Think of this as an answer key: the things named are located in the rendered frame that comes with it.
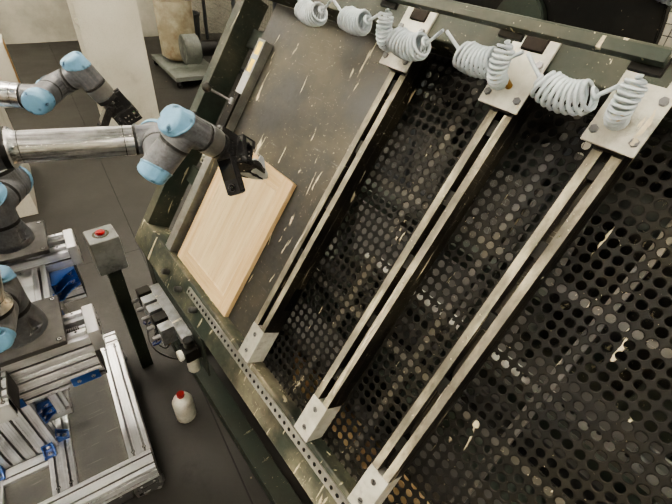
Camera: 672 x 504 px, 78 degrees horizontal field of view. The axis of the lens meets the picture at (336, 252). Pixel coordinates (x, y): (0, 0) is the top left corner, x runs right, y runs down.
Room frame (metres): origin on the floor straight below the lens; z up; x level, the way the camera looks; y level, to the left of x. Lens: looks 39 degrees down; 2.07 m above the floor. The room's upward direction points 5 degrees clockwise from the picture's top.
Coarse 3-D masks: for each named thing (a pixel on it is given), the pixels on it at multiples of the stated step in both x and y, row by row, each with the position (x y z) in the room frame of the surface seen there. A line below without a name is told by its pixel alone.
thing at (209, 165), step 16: (256, 64) 1.68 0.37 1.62; (240, 80) 1.68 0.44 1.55; (256, 80) 1.68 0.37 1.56; (240, 96) 1.63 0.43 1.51; (240, 112) 1.62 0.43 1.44; (208, 160) 1.53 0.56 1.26; (208, 176) 1.51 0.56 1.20; (192, 192) 1.48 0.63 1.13; (192, 208) 1.45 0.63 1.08; (176, 224) 1.43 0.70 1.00; (176, 240) 1.39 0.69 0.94
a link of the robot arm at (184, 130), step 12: (168, 108) 0.91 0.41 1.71; (180, 108) 0.91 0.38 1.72; (168, 120) 0.89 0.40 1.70; (180, 120) 0.88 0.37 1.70; (192, 120) 0.91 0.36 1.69; (204, 120) 0.96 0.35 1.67; (168, 132) 0.87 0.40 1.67; (180, 132) 0.88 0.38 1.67; (192, 132) 0.90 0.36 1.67; (204, 132) 0.93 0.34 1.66; (180, 144) 0.89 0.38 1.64; (192, 144) 0.91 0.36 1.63; (204, 144) 0.92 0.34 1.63
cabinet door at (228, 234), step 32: (224, 192) 1.41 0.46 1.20; (256, 192) 1.31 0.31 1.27; (288, 192) 1.22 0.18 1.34; (192, 224) 1.40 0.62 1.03; (224, 224) 1.30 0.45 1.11; (256, 224) 1.22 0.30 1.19; (192, 256) 1.30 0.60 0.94; (224, 256) 1.21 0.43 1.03; (256, 256) 1.13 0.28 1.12; (224, 288) 1.11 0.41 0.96
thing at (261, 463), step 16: (208, 384) 1.19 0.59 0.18; (208, 400) 1.14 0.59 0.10; (224, 400) 1.10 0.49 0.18; (224, 416) 1.02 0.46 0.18; (240, 416) 1.03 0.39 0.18; (240, 432) 0.95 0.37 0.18; (240, 448) 0.89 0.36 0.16; (256, 448) 0.88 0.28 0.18; (256, 464) 0.81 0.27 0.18; (272, 464) 0.82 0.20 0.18; (272, 480) 0.75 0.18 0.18; (272, 496) 0.69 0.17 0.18; (288, 496) 0.70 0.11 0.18
